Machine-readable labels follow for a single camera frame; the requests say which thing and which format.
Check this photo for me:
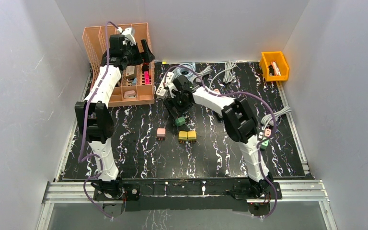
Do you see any yellow plug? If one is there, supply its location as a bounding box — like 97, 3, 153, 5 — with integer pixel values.
187, 130, 197, 143
178, 131, 188, 143

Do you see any pink plug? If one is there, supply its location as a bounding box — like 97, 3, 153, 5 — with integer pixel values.
156, 128, 166, 140

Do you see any orange storage bin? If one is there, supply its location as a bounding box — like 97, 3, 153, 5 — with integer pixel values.
259, 51, 289, 81

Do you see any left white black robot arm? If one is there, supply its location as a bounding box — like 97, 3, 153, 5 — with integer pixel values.
75, 34, 155, 182

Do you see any right side black power strip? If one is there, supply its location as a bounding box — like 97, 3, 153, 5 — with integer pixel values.
258, 127, 273, 150

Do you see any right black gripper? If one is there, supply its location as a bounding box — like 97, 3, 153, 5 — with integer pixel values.
163, 92, 194, 120

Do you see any aluminium base frame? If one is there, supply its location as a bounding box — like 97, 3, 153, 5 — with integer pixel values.
37, 178, 337, 230

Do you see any right side white cable bundle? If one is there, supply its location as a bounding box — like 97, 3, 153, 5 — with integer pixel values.
262, 105, 293, 129

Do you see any white power strip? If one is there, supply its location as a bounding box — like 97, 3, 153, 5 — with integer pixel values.
156, 72, 174, 99

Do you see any coiled grey cable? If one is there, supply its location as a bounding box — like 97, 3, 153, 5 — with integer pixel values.
172, 63, 213, 84

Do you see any pink file organizer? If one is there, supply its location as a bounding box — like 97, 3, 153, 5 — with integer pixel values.
82, 23, 155, 107

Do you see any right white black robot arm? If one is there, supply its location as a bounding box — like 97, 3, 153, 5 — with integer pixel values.
161, 75, 273, 198

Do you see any bundled white cable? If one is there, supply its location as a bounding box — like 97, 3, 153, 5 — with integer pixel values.
208, 61, 239, 91

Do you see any green plug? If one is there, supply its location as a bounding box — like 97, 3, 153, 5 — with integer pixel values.
174, 116, 186, 127

